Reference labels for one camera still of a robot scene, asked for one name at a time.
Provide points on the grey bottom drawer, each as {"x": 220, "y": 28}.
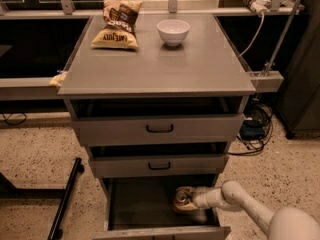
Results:
{"x": 141, "y": 208}

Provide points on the white ceramic bowl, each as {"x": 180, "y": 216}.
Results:
{"x": 173, "y": 31}

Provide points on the black metal stand leg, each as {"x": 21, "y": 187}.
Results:
{"x": 55, "y": 231}

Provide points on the grey top drawer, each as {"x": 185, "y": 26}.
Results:
{"x": 157, "y": 130}

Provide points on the grey drawer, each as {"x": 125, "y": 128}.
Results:
{"x": 157, "y": 130}
{"x": 141, "y": 208}
{"x": 147, "y": 166}

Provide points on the grey drawer cabinet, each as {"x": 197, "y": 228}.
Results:
{"x": 200, "y": 77}

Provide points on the grey middle drawer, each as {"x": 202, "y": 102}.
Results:
{"x": 147, "y": 166}

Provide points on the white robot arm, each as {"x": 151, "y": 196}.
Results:
{"x": 287, "y": 223}

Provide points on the red coke can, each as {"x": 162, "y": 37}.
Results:
{"x": 181, "y": 197}

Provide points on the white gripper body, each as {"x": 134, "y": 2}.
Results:
{"x": 200, "y": 198}

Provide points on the yellow brown chip bag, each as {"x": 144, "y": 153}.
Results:
{"x": 120, "y": 18}

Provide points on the white power strip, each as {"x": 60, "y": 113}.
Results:
{"x": 257, "y": 6}

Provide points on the dark grey side cabinet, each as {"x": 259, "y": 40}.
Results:
{"x": 298, "y": 100}

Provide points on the yellow sponge on rail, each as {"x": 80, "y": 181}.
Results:
{"x": 58, "y": 80}

